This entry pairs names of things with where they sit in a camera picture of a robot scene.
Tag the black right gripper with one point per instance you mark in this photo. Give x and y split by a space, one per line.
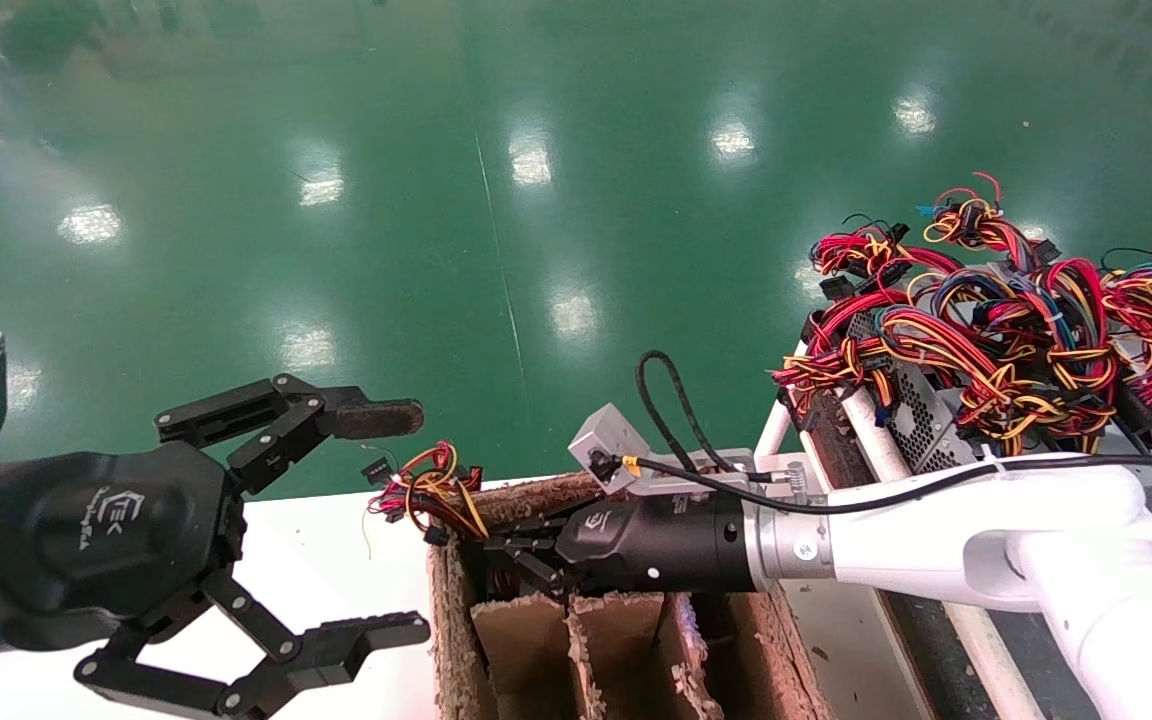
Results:
666 545

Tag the worn cardboard box with dividers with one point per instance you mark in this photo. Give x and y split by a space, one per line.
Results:
526 640

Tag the white pipe frame cart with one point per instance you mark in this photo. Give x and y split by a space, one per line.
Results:
874 425

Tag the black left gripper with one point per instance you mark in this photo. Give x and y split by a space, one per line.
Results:
106 540

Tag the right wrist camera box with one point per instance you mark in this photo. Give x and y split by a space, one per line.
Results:
606 440

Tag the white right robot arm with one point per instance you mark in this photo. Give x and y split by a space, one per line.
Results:
936 545

